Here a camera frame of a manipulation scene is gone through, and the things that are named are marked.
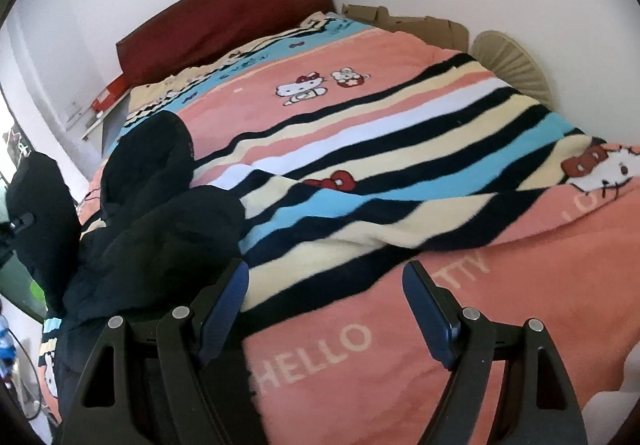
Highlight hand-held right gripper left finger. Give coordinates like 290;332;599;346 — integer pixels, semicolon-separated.
60;259;266;445

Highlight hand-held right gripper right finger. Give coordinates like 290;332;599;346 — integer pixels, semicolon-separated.
402;261;588;445

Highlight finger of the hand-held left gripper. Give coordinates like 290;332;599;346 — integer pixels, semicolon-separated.
0;213;37;233

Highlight black garment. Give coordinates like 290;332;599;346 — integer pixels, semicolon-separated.
6;112;253;445

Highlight window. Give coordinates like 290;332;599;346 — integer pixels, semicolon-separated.
0;92;48;326

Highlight blue white striped cloth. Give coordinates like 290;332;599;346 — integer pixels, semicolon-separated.
0;314;18;378

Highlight red box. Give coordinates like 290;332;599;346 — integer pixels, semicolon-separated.
91;74;132;113

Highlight printed striped pink blanket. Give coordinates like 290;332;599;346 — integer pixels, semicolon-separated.
37;12;640;445

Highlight beige fan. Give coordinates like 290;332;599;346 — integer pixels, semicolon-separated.
470;30;556;108

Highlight brown cardboard sheet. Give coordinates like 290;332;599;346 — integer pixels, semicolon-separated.
341;3;471;50

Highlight dark red headboard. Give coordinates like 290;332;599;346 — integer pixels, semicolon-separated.
116;0;337;86

